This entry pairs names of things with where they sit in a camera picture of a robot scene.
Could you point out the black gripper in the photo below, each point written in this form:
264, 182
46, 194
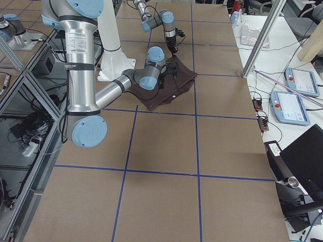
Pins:
172, 67
170, 43

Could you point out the dark brown t-shirt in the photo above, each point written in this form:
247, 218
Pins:
174, 87

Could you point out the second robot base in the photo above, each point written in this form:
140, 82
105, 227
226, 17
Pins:
13, 32

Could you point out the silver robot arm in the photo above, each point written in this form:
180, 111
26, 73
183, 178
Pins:
164, 18
98, 72

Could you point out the blue white bottle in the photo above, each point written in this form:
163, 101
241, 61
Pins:
234, 18

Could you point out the silver foil bag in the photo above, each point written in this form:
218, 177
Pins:
249, 35

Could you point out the orange terminal board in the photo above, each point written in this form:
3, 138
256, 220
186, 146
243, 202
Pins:
257, 104

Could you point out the lower teach pendant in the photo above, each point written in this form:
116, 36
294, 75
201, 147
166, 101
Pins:
288, 108

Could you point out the teach pendant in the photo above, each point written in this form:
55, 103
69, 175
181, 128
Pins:
288, 108
302, 81

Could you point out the upper teach pendant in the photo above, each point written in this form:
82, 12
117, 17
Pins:
302, 81

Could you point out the black labelled box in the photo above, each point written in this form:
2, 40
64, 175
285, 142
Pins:
275, 160

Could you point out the wooden beam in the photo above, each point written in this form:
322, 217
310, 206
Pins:
313, 46

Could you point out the black monitor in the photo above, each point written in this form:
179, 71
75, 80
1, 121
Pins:
303, 157

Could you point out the white power strip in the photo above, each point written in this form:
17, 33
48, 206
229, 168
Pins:
29, 150

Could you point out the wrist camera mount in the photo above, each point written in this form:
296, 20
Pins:
180, 33
161, 81

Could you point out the aluminium frame post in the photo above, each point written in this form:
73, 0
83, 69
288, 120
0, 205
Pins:
265, 31

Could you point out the aluminium frame rack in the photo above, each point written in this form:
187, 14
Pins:
31, 105

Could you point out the black camera stand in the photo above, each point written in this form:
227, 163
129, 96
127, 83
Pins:
299, 209

